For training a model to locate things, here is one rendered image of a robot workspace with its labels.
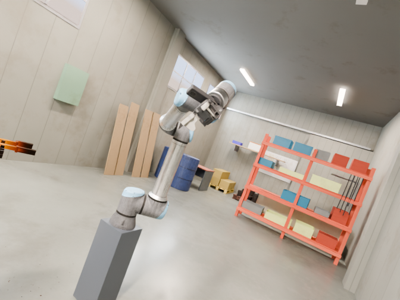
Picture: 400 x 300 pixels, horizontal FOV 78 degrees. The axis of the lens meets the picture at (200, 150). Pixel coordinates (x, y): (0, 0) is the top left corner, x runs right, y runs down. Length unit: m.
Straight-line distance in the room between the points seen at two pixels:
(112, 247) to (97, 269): 0.21
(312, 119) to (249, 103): 2.39
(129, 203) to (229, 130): 8.38
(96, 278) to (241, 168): 8.06
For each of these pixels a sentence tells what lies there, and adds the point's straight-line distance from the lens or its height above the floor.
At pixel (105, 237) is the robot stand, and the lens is 1.94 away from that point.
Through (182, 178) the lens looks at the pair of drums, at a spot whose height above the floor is 0.31.
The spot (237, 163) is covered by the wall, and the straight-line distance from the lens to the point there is 9.65.
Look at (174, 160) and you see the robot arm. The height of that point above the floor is 1.18.
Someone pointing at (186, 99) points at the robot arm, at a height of 1.53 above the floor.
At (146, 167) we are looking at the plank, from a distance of 6.39.
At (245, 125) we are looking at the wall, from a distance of 9.79.
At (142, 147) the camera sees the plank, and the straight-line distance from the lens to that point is 6.16.
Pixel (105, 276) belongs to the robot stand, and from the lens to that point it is 1.99.
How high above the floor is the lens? 1.37
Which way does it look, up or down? 2 degrees down
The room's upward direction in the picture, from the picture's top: 21 degrees clockwise
